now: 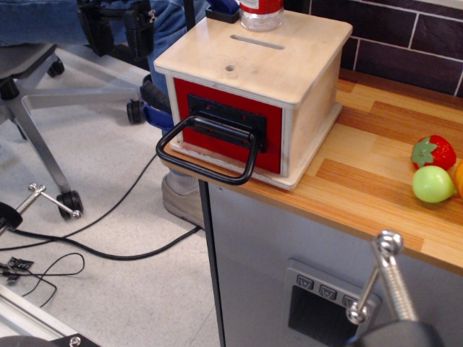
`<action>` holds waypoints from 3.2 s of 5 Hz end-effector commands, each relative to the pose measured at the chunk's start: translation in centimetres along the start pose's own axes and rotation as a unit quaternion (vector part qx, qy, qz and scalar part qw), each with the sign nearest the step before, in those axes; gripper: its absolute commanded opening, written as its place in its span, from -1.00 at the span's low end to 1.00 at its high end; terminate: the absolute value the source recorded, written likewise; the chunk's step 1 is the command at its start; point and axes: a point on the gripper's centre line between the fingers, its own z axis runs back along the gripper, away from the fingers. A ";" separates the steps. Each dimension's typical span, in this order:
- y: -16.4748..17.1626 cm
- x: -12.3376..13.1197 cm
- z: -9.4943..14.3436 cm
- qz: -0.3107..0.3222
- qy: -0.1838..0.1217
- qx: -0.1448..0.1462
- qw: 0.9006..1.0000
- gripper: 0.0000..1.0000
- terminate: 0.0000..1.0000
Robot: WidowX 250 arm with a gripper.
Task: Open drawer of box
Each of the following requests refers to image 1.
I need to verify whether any clear bottle red label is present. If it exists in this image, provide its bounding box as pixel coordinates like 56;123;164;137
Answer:
239;0;284;32

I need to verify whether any grey office chair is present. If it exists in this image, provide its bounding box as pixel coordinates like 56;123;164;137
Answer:
1;43;144;219

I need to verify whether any blue black clamp handle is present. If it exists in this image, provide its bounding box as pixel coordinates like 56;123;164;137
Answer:
140;75;174;134

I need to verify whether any person leg in jeans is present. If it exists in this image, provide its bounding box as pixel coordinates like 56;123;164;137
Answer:
1;1;187;94

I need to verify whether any grey cabinet with panel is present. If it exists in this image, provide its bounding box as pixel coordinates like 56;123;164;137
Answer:
197;179;463;347

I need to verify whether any silver clamp screw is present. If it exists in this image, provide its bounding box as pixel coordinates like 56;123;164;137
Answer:
345;230;446;347
0;182;82;236

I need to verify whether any wooden box housing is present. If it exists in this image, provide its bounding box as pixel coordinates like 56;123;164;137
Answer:
154;11;353;190

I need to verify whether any black blue clamp on box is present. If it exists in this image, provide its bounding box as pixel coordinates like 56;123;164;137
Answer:
205;0;240;24

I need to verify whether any red toy strawberry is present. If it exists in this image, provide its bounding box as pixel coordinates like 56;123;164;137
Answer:
410;134;456;171

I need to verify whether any silver clamp screw left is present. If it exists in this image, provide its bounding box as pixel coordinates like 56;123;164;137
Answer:
0;182;82;236

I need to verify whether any thin black floor wire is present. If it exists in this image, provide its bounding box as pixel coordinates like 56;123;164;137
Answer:
0;252;86;309

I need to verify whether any orange toy fruit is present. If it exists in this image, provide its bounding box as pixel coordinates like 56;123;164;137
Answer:
453;160;463;198

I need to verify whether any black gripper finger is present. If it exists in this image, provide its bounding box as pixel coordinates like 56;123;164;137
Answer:
124;10;155;61
80;14;115;56

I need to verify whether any thick black floor cable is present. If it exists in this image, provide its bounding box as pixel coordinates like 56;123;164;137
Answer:
0;153;202;262

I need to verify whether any aluminium frame rail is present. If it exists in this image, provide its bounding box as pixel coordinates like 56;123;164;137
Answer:
1;286;98;347

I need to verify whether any black metal drawer handle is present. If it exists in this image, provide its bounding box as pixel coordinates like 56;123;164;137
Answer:
156;94;267;186

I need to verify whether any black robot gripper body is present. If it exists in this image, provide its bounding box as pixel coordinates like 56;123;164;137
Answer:
77;1;156;22

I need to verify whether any silver clamp screw right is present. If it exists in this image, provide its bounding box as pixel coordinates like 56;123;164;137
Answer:
345;230;446;347

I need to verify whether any red front wooden drawer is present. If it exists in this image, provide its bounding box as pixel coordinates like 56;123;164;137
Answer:
174;78;282;174

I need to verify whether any green toy apple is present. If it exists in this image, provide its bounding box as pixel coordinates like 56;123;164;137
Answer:
412;166;456;203

